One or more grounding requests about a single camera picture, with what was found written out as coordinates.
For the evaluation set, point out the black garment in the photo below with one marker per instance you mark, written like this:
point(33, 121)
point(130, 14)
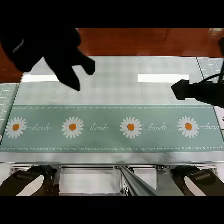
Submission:
point(43, 50)

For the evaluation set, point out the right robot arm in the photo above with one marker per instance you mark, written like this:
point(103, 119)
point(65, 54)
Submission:
point(208, 93)

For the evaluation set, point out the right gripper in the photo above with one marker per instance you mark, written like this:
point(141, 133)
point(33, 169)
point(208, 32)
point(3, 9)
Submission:
point(181, 90)

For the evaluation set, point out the silver frame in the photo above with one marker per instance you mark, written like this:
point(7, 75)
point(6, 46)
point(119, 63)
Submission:
point(141, 187)

